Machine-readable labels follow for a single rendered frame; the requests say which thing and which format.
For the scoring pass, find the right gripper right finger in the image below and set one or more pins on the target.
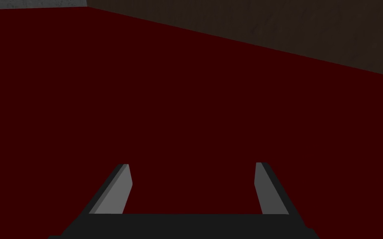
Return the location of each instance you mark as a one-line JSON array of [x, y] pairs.
[[271, 196]]

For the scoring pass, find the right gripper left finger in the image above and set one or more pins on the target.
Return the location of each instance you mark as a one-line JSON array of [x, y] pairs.
[[113, 196]]

